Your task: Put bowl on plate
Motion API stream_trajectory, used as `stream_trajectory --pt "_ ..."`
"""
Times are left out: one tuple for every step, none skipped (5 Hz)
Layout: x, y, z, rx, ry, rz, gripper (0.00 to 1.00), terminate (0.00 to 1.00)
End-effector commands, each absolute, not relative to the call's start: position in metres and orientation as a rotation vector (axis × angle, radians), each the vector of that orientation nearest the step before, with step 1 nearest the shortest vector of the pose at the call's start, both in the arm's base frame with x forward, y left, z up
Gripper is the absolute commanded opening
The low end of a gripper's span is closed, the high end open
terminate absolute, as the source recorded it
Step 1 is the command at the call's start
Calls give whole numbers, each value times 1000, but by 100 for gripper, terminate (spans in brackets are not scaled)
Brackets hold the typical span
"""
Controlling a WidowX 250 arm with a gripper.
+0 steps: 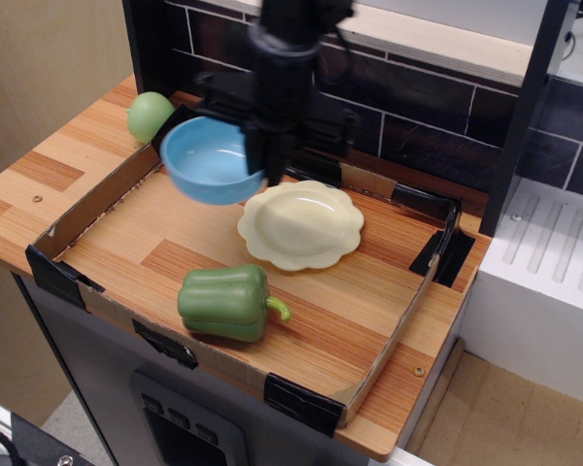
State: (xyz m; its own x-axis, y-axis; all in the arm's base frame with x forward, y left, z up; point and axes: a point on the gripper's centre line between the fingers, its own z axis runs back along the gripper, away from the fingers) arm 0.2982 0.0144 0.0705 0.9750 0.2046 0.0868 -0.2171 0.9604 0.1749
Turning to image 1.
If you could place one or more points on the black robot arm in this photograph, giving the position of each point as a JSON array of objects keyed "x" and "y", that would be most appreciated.
[{"x": 298, "y": 22}]

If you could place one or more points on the green toy bell pepper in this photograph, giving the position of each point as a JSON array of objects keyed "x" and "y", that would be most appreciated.
[{"x": 233, "y": 303}]

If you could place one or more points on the light green round toy fruit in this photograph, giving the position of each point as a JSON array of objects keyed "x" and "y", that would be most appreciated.
[{"x": 147, "y": 114}]

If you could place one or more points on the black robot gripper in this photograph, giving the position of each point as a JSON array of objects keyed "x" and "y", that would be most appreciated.
[{"x": 278, "y": 96}]

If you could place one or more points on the black vertical post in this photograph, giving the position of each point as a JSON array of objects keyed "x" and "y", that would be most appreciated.
[{"x": 547, "y": 54}]

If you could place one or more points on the cardboard fence with black tape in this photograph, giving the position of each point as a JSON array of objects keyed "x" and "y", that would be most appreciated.
[{"x": 440, "y": 261}]

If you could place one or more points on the white toy sink drainboard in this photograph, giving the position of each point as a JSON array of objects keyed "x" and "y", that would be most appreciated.
[{"x": 525, "y": 309}]

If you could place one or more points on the pale yellow scalloped plate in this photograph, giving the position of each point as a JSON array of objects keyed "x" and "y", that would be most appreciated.
[{"x": 303, "y": 225}]

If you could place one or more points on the light blue plastic bowl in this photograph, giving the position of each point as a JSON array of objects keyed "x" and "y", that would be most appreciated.
[{"x": 206, "y": 160}]

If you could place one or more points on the grey toy oven front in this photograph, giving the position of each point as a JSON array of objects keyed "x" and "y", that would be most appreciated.
[{"x": 185, "y": 432}]

